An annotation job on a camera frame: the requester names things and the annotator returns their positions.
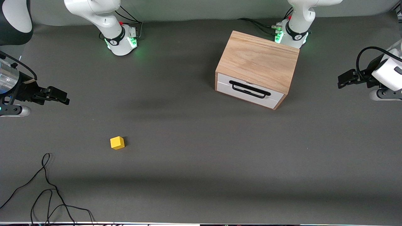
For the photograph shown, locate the black left arm base cables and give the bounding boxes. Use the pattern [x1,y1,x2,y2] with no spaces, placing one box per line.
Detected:
[238,8,294,35]

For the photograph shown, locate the black right arm base cables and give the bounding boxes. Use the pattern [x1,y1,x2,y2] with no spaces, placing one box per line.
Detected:
[115,6,144,40]

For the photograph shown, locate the wooden drawer cabinet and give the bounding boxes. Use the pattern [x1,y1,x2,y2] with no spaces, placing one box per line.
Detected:
[215,30,300,110]

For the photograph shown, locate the white-front drawer with black handle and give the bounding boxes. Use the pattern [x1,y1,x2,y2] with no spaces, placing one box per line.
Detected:
[217,73,285,110]

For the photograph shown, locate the yellow cube block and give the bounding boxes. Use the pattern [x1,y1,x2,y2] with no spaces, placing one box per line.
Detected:
[110,136,125,150]

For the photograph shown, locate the black arm base cables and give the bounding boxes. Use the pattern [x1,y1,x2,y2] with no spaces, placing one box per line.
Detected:
[115,6,144,40]
[238,8,294,35]

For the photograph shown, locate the thin black loose cable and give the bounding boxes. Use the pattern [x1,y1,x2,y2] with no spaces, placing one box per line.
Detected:
[0,153,76,225]
[30,189,95,225]

